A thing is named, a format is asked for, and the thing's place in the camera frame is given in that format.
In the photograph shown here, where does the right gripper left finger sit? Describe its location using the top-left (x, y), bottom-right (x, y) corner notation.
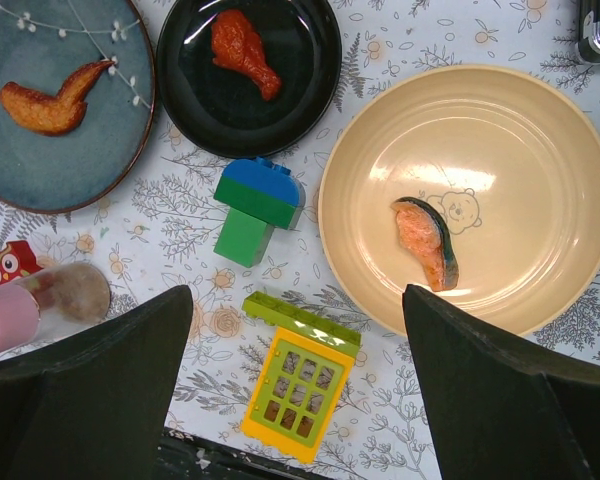
top-left (0, 286), bottom-right (193, 479)

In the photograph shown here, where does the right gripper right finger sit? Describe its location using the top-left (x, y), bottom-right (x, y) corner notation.
top-left (402, 285), bottom-right (600, 479)

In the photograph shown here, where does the pink lid spice jar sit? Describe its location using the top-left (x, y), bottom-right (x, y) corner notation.
top-left (0, 262), bottom-right (111, 353)

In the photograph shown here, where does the yellow bear plate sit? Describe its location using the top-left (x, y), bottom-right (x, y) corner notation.
top-left (319, 65), bottom-right (600, 335)

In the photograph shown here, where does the red owl toy block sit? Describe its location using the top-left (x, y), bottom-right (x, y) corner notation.
top-left (0, 240), bottom-right (42, 285)

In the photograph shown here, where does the salmon slice toy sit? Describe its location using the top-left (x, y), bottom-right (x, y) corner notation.
top-left (391, 197), bottom-right (459, 292)

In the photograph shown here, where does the yellow window toy block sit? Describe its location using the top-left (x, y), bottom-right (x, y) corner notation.
top-left (241, 291), bottom-right (361, 463)

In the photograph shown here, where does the green blue toy block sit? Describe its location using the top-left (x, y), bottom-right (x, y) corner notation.
top-left (214, 157), bottom-right (306, 268)

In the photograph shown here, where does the fried chicken wing toy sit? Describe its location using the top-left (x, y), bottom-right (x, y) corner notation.
top-left (0, 60), bottom-right (115, 136)

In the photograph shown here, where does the black small plate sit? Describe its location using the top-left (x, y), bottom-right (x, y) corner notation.
top-left (156, 1), bottom-right (342, 158)

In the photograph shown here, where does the blue ceramic plate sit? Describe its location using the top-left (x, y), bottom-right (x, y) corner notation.
top-left (0, 1), bottom-right (156, 214)

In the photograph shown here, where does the red drumstick toy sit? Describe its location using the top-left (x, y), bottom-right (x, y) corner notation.
top-left (211, 9), bottom-right (282, 101)

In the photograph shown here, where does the black poker chip case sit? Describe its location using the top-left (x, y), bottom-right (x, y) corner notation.
top-left (576, 0), bottom-right (600, 64)

